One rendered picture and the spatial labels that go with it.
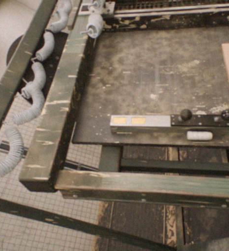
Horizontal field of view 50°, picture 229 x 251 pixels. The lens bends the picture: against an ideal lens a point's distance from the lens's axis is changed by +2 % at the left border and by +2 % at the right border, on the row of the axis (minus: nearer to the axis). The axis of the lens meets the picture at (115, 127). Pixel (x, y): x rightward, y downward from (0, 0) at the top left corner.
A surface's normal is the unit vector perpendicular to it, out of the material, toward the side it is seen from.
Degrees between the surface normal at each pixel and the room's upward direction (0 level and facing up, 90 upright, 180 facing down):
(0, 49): 90
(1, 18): 90
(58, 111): 58
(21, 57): 90
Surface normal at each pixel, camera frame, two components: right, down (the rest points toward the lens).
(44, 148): -0.11, -0.58
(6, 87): 0.44, -0.48
